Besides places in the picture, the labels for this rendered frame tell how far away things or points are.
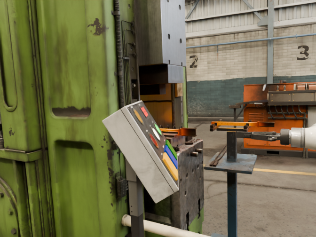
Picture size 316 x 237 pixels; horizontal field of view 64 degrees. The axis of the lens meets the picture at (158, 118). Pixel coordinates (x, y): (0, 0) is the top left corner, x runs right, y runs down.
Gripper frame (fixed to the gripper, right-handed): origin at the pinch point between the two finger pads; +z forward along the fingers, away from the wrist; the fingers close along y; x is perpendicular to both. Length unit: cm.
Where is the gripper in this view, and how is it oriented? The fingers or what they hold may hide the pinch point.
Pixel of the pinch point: (243, 134)
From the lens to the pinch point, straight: 133.1
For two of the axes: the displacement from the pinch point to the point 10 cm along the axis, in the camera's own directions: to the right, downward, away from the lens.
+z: -8.8, -0.2, 4.8
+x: -0.4, -9.9, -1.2
